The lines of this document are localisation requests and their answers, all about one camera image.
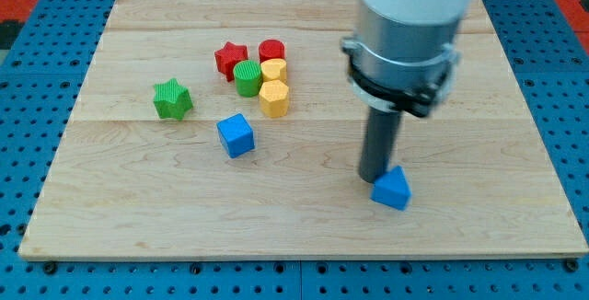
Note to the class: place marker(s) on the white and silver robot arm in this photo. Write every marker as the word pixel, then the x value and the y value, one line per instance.
pixel 402 55

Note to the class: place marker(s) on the yellow hexagon block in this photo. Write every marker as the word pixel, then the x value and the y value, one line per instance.
pixel 274 98

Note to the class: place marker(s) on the blue cube block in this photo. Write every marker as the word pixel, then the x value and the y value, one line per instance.
pixel 236 135

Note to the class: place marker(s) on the yellow heart block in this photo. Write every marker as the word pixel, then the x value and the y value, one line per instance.
pixel 274 69

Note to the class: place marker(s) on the green cylinder block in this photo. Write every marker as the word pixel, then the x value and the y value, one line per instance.
pixel 247 75

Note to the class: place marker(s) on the light wooden board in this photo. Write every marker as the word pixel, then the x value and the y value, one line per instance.
pixel 126 185

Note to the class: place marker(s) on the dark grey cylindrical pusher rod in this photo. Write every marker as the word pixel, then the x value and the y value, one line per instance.
pixel 378 144

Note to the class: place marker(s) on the red cylinder block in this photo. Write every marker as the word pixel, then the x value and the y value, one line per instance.
pixel 271 49

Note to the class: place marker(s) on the red star block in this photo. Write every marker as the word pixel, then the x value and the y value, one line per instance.
pixel 227 57

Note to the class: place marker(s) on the blue triangular block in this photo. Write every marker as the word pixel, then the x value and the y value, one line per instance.
pixel 392 189

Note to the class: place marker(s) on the green star block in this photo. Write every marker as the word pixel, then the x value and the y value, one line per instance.
pixel 171 100

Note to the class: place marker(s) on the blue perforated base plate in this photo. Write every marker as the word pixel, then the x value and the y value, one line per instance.
pixel 40 79

